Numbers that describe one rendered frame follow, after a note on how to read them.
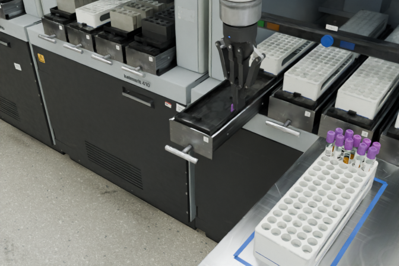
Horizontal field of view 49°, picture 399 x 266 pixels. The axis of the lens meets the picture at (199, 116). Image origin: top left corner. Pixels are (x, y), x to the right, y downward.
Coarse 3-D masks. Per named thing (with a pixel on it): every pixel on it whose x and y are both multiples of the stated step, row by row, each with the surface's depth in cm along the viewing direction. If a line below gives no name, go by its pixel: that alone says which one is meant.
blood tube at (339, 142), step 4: (336, 136) 84; (340, 136) 84; (336, 140) 84; (340, 140) 83; (336, 144) 84; (340, 144) 84; (336, 148) 85; (340, 148) 84; (336, 152) 85; (340, 152) 85; (336, 156) 86; (340, 156) 86
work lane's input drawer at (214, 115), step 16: (224, 80) 126; (256, 80) 129; (272, 80) 126; (208, 96) 121; (224, 96) 121; (256, 96) 121; (192, 112) 115; (208, 112) 115; (224, 112) 115; (240, 112) 114; (256, 112) 122; (176, 128) 112; (192, 128) 109; (208, 128) 106; (224, 128) 109; (192, 144) 111; (208, 144) 107; (192, 160) 107
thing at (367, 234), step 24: (312, 144) 100; (384, 168) 93; (384, 192) 87; (264, 216) 82; (360, 216) 82; (384, 216) 82; (240, 240) 77; (336, 240) 77; (360, 240) 77; (384, 240) 77; (216, 264) 73; (240, 264) 73; (264, 264) 73; (336, 264) 73; (360, 264) 73; (384, 264) 73
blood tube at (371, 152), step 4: (372, 148) 80; (368, 152) 80; (372, 152) 80; (368, 156) 81; (372, 156) 80; (368, 160) 81; (372, 160) 81; (364, 164) 83; (368, 164) 82; (364, 168) 83; (368, 168) 82
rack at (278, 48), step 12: (276, 36) 141; (288, 36) 140; (264, 48) 132; (276, 48) 132; (288, 48) 134; (300, 48) 142; (264, 60) 129; (276, 60) 126; (288, 60) 138; (276, 72) 129
